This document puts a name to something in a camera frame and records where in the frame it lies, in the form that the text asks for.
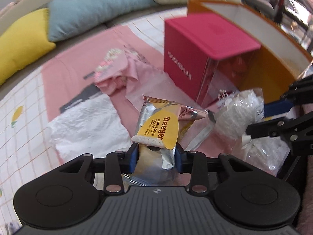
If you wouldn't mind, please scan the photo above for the magenta box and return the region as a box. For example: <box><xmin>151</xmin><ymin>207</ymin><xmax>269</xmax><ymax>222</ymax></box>
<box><xmin>164</xmin><ymin>13</ymin><xmax>261</xmax><ymax>108</ymax></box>

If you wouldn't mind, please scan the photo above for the yellow pillow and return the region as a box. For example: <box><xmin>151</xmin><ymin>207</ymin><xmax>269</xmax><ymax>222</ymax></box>
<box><xmin>1</xmin><ymin>8</ymin><xmax>56</xmax><ymax>84</ymax></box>

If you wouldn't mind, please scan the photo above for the clear bag of white cotton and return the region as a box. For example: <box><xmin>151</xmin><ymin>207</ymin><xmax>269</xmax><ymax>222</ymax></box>
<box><xmin>214</xmin><ymin>88</ymin><xmax>290</xmax><ymax>176</ymax></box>

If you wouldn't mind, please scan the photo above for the blue pillow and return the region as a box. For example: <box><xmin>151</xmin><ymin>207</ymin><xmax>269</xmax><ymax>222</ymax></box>
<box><xmin>48</xmin><ymin>0</ymin><xmax>157</xmax><ymax>42</ymax></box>

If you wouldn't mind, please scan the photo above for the white plastic bag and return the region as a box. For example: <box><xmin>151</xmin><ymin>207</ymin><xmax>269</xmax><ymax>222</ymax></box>
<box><xmin>48</xmin><ymin>94</ymin><xmax>132</xmax><ymax>162</ymax></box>

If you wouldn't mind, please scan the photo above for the pink cloth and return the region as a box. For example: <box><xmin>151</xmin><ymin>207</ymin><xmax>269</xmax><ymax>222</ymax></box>
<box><xmin>93</xmin><ymin>48</ymin><xmax>164</xmax><ymax>108</ymax></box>

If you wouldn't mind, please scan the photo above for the checkered lemon tablecloth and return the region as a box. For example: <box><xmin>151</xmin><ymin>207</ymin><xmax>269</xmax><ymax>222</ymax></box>
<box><xmin>1</xmin><ymin>6</ymin><xmax>187</xmax><ymax>234</ymax></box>

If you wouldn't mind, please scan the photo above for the pink mat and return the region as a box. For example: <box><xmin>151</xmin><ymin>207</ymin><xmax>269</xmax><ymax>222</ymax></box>
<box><xmin>40</xmin><ymin>24</ymin><xmax>221</xmax><ymax>167</ymax></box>

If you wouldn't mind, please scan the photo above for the orange cardboard box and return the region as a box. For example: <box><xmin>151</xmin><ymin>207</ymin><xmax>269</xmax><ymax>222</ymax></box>
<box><xmin>187</xmin><ymin>0</ymin><xmax>313</xmax><ymax>104</ymax></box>

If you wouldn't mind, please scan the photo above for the yellow silver snack packet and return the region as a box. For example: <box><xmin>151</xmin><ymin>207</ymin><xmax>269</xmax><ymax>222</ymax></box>
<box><xmin>130</xmin><ymin>96</ymin><xmax>198</xmax><ymax>186</ymax></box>

